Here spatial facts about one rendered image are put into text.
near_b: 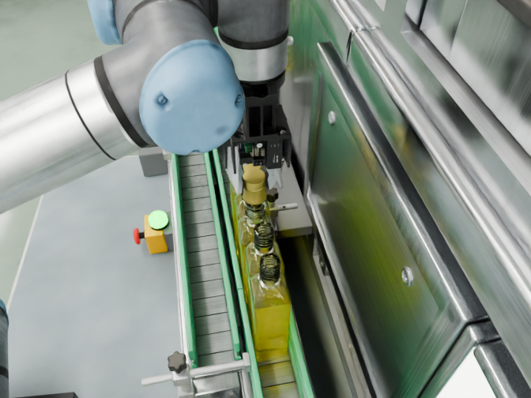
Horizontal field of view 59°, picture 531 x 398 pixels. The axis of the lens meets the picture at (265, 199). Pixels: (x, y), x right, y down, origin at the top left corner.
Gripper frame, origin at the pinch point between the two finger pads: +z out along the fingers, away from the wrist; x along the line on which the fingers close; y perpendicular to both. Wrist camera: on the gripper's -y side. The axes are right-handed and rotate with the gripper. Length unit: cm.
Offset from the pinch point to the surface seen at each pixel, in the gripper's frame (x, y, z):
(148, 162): -22, -49, 38
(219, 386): -9.2, 17.5, 30.1
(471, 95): 17.2, 17.2, -24.5
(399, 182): 13.3, 16.3, -13.4
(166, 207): -19, -37, 44
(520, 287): 13.7, 34.1, -20.5
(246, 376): -4.5, 16.3, 30.7
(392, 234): 13.0, 18.4, -7.1
